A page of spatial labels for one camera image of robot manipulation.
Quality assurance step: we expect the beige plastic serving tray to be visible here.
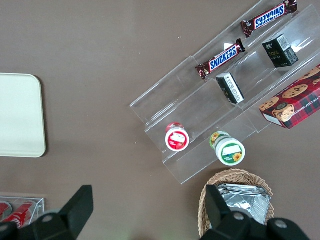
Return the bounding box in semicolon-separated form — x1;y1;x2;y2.
0;73;47;158

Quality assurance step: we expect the clear acrylic bottle rack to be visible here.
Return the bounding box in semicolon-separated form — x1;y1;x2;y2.
0;196;46;226

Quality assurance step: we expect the green lid yogurt cup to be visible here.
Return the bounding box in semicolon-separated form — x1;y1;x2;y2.
208;131;246;167

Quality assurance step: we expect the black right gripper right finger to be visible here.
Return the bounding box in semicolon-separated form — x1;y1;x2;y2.
199;184;311;240

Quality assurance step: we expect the red cola bottle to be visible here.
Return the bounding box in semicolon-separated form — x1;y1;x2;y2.
1;202;36;230
0;202;13;218

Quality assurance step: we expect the clear acrylic stepped shelf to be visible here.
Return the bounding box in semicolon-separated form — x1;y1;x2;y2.
129;0;320;186

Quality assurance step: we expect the red tartan cookie box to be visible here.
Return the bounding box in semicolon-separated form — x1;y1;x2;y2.
258;64;320;130

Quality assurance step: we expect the Snickers chocolate bar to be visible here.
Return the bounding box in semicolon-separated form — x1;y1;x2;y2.
240;0;299;39
194;38;247;81

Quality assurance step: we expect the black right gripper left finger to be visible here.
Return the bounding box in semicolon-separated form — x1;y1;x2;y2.
0;184;95;240

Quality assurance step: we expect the red lid yogurt cup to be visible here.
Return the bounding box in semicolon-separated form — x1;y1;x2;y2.
164;121;190;152

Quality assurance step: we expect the light wicker basket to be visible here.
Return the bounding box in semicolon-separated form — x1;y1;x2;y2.
197;168;276;238

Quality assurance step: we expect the silver foil tray stack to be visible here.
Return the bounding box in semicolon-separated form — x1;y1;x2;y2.
216;183;272;226

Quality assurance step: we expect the small black carton box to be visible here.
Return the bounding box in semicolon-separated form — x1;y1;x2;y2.
261;33;300;69
215;72;245;105

